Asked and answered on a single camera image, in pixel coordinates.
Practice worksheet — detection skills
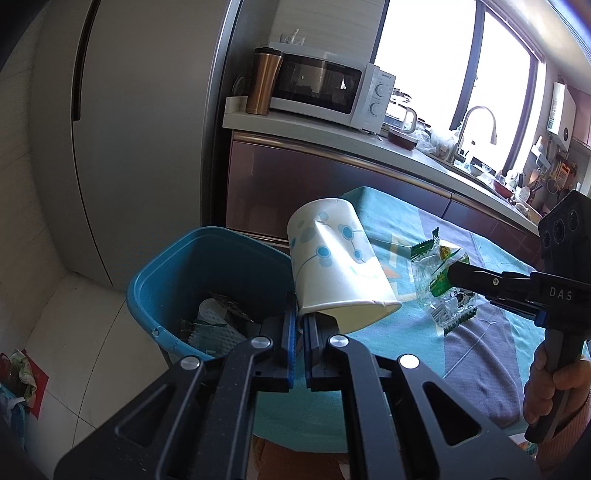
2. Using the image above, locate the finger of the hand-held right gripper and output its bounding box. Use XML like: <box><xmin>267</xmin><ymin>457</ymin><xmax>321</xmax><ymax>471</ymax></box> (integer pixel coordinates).
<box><xmin>447</xmin><ymin>260</ymin><xmax>537</xmax><ymax>302</ymax></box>
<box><xmin>486</xmin><ymin>298</ymin><xmax>549</xmax><ymax>327</ymax></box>

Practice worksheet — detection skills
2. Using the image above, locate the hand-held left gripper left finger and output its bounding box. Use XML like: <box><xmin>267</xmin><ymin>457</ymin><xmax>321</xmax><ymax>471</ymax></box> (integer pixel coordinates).
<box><xmin>54</xmin><ymin>295</ymin><xmax>297</xmax><ymax>480</ymax></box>

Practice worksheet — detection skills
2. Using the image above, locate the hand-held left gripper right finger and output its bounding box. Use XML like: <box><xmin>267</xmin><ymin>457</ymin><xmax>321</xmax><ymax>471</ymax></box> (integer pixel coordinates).
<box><xmin>302</xmin><ymin>311</ymin><xmax>541</xmax><ymax>480</ymax></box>

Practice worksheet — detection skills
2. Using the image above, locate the green clear candy wrapper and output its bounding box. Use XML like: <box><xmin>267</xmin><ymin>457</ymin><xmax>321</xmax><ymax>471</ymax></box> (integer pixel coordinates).
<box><xmin>410</xmin><ymin>228</ymin><xmax>485</xmax><ymax>329</ymax></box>

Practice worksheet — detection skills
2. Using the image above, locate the blue dotted paper cup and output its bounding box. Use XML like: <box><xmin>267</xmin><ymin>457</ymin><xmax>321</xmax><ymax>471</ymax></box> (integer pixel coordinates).
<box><xmin>287</xmin><ymin>198</ymin><xmax>402</xmax><ymax>334</ymax></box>

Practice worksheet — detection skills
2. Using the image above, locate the blue plastic bin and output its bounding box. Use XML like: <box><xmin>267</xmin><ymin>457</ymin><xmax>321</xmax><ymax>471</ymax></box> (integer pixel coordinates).
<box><xmin>127</xmin><ymin>226</ymin><xmax>296</xmax><ymax>370</ymax></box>

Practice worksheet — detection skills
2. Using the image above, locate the person's right forearm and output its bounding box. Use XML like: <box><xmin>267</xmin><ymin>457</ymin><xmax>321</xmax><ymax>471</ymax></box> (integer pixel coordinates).
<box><xmin>538</xmin><ymin>392</ymin><xmax>591</xmax><ymax>474</ymax></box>

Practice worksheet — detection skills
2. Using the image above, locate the person's right hand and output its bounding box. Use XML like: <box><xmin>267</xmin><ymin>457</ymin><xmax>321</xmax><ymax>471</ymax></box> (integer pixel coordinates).
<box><xmin>523</xmin><ymin>342</ymin><xmax>591</xmax><ymax>424</ymax></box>

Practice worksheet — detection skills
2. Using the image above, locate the printed teal tablecloth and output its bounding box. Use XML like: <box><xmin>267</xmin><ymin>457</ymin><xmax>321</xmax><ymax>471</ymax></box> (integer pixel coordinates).
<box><xmin>252</xmin><ymin>186</ymin><xmax>591</xmax><ymax>455</ymax></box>

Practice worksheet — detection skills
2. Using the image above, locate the person's pink clothing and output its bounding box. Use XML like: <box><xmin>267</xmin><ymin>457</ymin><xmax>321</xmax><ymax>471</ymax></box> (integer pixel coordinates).
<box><xmin>252</xmin><ymin>436</ymin><xmax>347</xmax><ymax>480</ymax></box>

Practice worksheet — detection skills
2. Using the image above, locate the steel kitchen faucet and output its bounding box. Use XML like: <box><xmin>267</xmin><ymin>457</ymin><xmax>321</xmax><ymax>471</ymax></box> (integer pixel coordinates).
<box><xmin>455</xmin><ymin>106</ymin><xmax>498</xmax><ymax>163</ymax></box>

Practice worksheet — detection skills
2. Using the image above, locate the clear plastic bag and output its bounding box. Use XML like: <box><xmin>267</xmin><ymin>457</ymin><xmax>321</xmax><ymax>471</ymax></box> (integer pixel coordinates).
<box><xmin>416</xmin><ymin>129</ymin><xmax>455</xmax><ymax>155</ymax></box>

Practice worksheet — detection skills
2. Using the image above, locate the kitchen counter with cabinets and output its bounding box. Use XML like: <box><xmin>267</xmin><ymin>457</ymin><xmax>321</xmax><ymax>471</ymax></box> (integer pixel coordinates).
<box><xmin>222</xmin><ymin>97</ymin><xmax>546</xmax><ymax>278</ymax></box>

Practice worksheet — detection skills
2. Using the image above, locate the dark red bowl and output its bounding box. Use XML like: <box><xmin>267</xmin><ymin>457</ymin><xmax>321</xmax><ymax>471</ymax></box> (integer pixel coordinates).
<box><xmin>387</xmin><ymin>128</ymin><xmax>419</xmax><ymax>149</ymax></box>

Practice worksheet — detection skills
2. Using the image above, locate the white water heater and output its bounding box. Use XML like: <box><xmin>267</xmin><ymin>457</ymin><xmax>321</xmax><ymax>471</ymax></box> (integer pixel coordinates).
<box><xmin>547</xmin><ymin>82</ymin><xmax>578</xmax><ymax>149</ymax></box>

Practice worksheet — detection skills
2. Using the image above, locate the glass electric kettle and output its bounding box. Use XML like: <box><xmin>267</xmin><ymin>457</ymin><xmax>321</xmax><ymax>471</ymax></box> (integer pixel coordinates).
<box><xmin>383</xmin><ymin>88</ymin><xmax>419</xmax><ymax>134</ymax></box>

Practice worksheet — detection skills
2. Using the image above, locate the kitchen window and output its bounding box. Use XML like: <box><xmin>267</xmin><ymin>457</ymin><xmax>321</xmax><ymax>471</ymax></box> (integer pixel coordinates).
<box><xmin>374</xmin><ymin>0</ymin><xmax>546</xmax><ymax>171</ymax></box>

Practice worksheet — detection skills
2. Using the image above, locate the grey refrigerator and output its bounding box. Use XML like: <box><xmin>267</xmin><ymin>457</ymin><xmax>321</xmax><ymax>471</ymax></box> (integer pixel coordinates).
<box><xmin>28</xmin><ymin>0</ymin><xmax>245</xmax><ymax>291</ymax></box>

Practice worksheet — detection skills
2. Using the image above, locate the white microwave oven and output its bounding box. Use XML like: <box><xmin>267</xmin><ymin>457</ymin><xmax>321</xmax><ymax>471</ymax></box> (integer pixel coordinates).
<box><xmin>268</xmin><ymin>42</ymin><xmax>397</xmax><ymax>132</ymax></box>

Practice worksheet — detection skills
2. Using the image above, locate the copper travel tumbler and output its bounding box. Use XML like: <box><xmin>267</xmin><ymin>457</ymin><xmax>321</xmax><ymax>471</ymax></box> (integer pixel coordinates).
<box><xmin>245</xmin><ymin>46</ymin><xmax>284</xmax><ymax>116</ymax></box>

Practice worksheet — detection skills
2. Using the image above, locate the red packaging pile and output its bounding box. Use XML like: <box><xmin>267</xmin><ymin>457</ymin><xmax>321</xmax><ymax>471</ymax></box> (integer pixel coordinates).
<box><xmin>0</xmin><ymin>348</ymin><xmax>49</xmax><ymax>428</ymax></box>

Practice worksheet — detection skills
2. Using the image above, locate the wall utensil rack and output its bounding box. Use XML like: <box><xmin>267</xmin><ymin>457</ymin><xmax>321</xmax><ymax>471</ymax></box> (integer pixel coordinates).
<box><xmin>531</xmin><ymin>138</ymin><xmax>578</xmax><ymax>195</ymax></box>

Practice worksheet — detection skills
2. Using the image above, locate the pink wall cabinet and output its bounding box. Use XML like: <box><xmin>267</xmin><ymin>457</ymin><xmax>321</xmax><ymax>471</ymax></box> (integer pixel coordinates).
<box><xmin>570</xmin><ymin>88</ymin><xmax>591</xmax><ymax>148</ymax></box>

